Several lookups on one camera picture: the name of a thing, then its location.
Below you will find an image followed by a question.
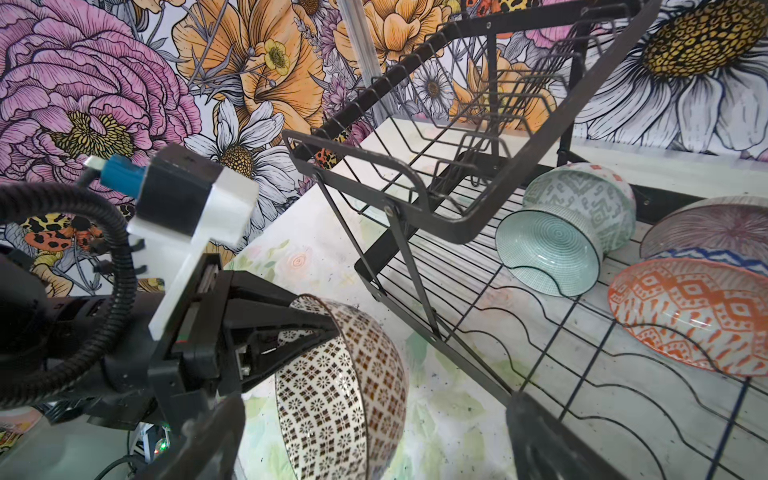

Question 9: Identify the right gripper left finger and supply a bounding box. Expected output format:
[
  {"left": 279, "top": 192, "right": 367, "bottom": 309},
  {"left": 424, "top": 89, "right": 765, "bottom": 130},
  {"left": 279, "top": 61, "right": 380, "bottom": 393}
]
[{"left": 128, "top": 392, "right": 245, "bottom": 479}]

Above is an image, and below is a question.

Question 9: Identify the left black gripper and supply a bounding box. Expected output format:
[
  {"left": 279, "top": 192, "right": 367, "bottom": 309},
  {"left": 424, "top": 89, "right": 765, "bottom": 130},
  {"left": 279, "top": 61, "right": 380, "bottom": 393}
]
[{"left": 89, "top": 254, "right": 339, "bottom": 430}]

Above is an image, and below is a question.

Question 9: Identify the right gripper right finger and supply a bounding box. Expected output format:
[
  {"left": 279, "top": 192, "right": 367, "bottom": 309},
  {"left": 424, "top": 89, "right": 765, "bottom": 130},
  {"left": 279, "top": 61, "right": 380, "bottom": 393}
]
[{"left": 506, "top": 392, "right": 624, "bottom": 480}]

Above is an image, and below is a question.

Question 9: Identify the brown diamond pattern bowl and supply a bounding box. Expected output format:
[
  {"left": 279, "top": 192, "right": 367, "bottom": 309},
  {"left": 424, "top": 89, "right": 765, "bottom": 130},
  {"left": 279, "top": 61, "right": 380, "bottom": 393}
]
[{"left": 275, "top": 294, "right": 408, "bottom": 479}]

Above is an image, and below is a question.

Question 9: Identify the orange red pattern bowl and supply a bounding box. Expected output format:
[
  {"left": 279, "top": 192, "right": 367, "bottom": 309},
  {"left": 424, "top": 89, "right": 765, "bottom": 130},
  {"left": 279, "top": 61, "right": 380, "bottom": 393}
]
[{"left": 607, "top": 258, "right": 767, "bottom": 377}]

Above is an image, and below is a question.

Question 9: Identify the green geometric pattern bowl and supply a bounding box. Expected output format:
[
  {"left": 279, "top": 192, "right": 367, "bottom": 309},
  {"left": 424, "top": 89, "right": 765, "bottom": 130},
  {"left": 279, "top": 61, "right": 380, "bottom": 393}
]
[{"left": 523, "top": 163, "right": 637, "bottom": 253}]

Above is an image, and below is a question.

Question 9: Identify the blue triangle pattern bowl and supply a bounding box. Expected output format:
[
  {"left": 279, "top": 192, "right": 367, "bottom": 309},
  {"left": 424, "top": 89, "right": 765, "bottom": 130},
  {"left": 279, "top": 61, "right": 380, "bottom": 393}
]
[{"left": 648, "top": 247, "right": 767, "bottom": 276}]

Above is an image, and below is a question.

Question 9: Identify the pink striped bowl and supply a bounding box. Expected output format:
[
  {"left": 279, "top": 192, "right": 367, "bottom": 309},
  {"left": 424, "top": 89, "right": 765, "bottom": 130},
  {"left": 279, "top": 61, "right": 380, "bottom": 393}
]
[{"left": 640, "top": 196, "right": 767, "bottom": 262}]

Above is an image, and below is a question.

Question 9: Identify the teal concentric pattern bowl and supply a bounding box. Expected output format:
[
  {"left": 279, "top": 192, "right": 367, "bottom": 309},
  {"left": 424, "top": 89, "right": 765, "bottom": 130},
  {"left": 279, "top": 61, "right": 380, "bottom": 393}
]
[{"left": 495, "top": 205, "right": 603, "bottom": 297}]

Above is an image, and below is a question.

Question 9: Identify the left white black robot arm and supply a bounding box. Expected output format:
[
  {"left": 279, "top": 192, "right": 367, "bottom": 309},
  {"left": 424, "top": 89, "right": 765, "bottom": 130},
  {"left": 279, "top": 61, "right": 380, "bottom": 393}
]
[{"left": 1, "top": 254, "right": 339, "bottom": 430}]

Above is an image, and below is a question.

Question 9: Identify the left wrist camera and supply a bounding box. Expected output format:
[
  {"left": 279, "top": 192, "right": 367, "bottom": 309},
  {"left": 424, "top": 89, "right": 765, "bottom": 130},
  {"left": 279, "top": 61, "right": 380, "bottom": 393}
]
[{"left": 85, "top": 144, "right": 259, "bottom": 340}]

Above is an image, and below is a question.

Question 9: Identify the black wire dish rack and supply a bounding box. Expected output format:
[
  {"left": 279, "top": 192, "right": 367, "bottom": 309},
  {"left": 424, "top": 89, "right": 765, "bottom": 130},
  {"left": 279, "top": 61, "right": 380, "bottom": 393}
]
[{"left": 288, "top": 1, "right": 767, "bottom": 479}]

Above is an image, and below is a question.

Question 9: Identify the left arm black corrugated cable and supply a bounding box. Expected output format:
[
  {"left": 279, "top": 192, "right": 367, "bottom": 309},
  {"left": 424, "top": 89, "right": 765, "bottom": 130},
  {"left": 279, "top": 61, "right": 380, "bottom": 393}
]
[{"left": 0, "top": 181, "right": 139, "bottom": 410}]

